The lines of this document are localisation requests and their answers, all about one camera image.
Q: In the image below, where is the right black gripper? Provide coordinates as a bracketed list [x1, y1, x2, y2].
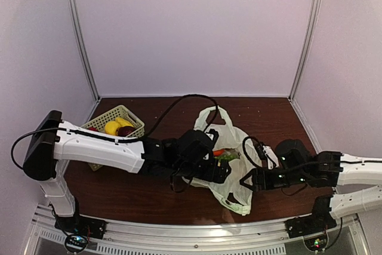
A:
[240, 167, 307, 193]

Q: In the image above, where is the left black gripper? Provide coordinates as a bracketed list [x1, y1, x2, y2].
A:
[173, 156, 232, 183]

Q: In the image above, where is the pale green plastic bag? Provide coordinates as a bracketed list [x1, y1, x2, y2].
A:
[191, 107, 261, 216]

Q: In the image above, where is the yellow mango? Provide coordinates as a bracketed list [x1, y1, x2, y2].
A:
[104, 121, 121, 136]

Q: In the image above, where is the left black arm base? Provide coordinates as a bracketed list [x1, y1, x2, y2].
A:
[52, 198, 106, 239]

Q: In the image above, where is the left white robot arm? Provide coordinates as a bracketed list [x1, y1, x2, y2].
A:
[23, 110, 232, 234]

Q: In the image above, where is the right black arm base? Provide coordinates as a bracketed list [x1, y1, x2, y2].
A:
[285, 195, 337, 239]

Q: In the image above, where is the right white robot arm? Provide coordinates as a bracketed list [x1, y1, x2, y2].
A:
[239, 139, 381, 232]

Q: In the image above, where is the orange carrot in bag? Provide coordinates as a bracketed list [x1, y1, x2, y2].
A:
[213, 149, 225, 156]

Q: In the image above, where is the dark red fruit in basket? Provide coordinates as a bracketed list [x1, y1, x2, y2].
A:
[117, 126, 135, 137]

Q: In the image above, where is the yellow banana in basket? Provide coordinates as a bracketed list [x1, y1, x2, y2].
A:
[115, 117, 134, 128]

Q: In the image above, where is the beige perforated plastic basket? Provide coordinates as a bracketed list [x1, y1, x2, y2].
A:
[80, 105, 146, 172]

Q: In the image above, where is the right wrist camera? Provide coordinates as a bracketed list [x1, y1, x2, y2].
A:
[255, 144, 279, 170]

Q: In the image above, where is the aluminium front rail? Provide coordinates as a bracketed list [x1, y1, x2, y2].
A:
[21, 205, 371, 254]

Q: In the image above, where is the right black cable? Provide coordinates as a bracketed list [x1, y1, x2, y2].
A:
[242, 136, 382, 175]

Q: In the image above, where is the right aluminium corner post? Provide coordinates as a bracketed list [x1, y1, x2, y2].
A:
[288, 0, 322, 102]

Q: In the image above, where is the aluminium corner post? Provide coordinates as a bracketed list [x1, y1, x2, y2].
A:
[68, 0, 101, 102]
[288, 0, 322, 102]

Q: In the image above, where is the left aluminium corner post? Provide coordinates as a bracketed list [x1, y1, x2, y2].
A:
[68, 0, 101, 102]

